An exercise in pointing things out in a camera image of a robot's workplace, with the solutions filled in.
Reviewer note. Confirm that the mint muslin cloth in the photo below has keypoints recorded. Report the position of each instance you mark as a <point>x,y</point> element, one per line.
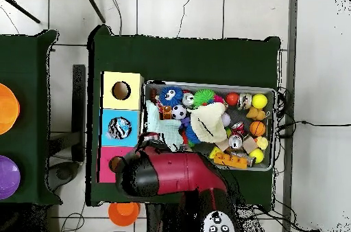
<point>164,130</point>

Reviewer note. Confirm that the clear bottle blue label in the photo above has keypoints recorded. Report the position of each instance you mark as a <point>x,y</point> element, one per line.
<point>119,128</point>

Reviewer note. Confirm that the cream muslin cloth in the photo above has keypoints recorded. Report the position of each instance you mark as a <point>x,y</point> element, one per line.
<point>208,122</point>

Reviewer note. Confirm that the long orange toy block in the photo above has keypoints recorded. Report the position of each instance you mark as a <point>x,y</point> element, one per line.
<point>233,161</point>

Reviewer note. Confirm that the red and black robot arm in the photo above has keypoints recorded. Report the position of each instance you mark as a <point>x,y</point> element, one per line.
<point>178,171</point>

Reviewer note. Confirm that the wooden box with three holes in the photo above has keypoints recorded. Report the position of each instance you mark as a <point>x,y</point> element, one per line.
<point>134,100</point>

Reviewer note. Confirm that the black and white soccer ball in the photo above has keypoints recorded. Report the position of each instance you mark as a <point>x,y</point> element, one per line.
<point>179,112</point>

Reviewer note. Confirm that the blue spiky ball with eyes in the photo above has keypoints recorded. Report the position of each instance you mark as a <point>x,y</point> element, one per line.
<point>177,97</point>

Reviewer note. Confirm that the green spiky rubber ball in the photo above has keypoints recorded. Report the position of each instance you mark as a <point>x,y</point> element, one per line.
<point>203,97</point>

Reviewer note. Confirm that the dark green tablecloth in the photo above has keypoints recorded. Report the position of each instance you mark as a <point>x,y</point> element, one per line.
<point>178,59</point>
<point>35,92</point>

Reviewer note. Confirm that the orange plastic cup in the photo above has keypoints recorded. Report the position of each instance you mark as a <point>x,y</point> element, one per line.
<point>123,214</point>

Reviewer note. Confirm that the red soda can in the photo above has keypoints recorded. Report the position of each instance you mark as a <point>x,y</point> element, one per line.
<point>235,141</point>

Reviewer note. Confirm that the red rubber ball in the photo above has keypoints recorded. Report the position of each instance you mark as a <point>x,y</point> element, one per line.
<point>232,99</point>

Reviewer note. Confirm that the grey round stand base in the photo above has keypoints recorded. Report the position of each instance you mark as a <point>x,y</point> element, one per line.
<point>64,173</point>

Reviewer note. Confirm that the orange mini basketball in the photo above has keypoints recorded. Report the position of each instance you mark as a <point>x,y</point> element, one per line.
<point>257,129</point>

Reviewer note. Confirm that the large yellow ball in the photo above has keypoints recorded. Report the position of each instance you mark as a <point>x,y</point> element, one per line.
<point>259,101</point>

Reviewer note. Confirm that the black stand legs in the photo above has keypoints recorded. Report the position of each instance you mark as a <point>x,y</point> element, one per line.
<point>93,5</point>

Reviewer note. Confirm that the orange plastic bowl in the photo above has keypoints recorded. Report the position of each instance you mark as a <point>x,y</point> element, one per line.
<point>6,109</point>

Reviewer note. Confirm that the purple plastic bowl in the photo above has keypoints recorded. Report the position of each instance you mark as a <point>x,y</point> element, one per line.
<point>8,177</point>

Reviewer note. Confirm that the black floor post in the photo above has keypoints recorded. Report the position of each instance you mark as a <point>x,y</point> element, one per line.
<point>79,105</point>

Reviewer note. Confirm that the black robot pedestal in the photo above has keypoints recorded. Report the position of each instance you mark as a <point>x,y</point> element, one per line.
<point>156,219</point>

